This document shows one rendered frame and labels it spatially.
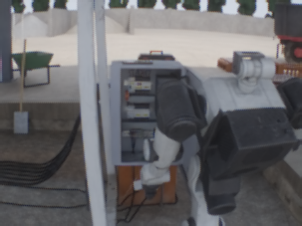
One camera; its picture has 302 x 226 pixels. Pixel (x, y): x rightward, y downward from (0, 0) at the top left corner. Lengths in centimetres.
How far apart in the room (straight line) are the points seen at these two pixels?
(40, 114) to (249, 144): 373
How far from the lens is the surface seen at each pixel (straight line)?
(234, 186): 114
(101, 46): 225
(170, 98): 82
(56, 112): 422
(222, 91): 88
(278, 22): 973
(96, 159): 137
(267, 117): 88
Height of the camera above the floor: 150
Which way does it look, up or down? 18 degrees down
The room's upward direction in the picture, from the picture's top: 1 degrees clockwise
